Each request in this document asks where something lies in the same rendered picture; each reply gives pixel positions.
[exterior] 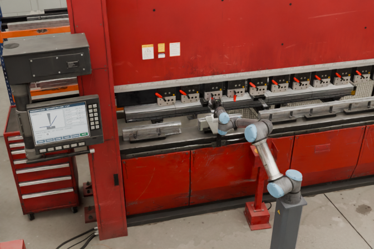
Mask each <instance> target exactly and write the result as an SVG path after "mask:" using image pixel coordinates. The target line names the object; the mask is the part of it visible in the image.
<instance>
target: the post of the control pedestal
mask: <svg viewBox="0 0 374 249"><path fill-rule="evenodd" d="M264 177H265V168H264V167H258V172H257V183H256V189H255V200H254V207H255V209H256V210H258V209H261V206H262V197H263V187H264Z"/></svg>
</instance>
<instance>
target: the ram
mask: <svg viewBox="0 0 374 249"><path fill-rule="evenodd" d="M106 9H107V20H108V27H109V39H110V51H111V62H112V74H113V81H114V86H121V85H127V84H137V83H148V82H158V81H168V80H175V79H185V78H195V77H206V76H216V75H222V74H232V73H243V72H253V71H263V70H269V69H280V68H290V67H300V66H311V65H317V64H328V63H338V62H348V61H359V60H364V59H374V0H106ZM174 42H180V56H172V57H170V51H169V43H174ZM161 43H164V44H165V52H158V44H161ZM149 44H153V50H154V58H152V59H142V45H149ZM161 53H164V54H165V57H163V58H159V54H161ZM369 65H374V62H368V63H359V64H348V65H342V66H332V67H322V68H312V69H302V70H296V71H285V72H275V73H265V74H255V75H249V76H239V77H228V78H218V79H208V80H202V81H192V82H182V83H172V84H161V85H156V86H145V87H135V88H125V89H115V90H114V92H115V93H119V92H129V91H139V90H145V89H155V88H165V87H175V86H185V85H191V84H201V83H211V82H221V81H231V80H237V79H247V78H257V77H268V76H277V75H283V74H293V73H303V72H313V71H324V70H329V69H339V68H350V67H359V66H369Z"/></svg>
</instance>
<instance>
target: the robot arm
mask: <svg viewBox="0 0 374 249"><path fill-rule="evenodd" d="M209 107H210V108H211V109H213V110H214V115H213V117H214V118H218V133H219V134H220V135H225V134H227V131H228V130H230V129H232V128H234V127H239V128H245V131H244V134H245V138H246V140H247V141H248V142H251V143H252V145H254V146H255V147H256V149H257V151H258V154H259V157H260V159H261V161H262V163H263V166H264V168H265V170H266V173H267V175H268V185H267V189H268V192H269V193H270V194H271V195H272V196H273V197H276V198H279V197H280V198H281V200H282V201H283V202H284V203H286V204H289V205H296V204H298V203H300V201H301V198H302V196H301V192H300V189H301V183H302V174H301V173H300V172H299V171H296V170H287V171H286V175H285V176H284V175H283V174H281V173H280V172H279V169H278V167H277V165H276V162H275V160H274V158H273V156H272V153H271V151H270V149H269V146H268V144H267V135H269V134H270V133H271V132H272V130H273V125H272V123H271V121H270V120H268V119H262V118H261V119H246V118H241V117H239V116H237V117H234V118H232V119H229V115H228V114H227V113H226V111H225V109H224V108H223V107H222V101H221V100H220V98H219V99H217V97H216V98H213V99H211V98H210V100H209Z"/></svg>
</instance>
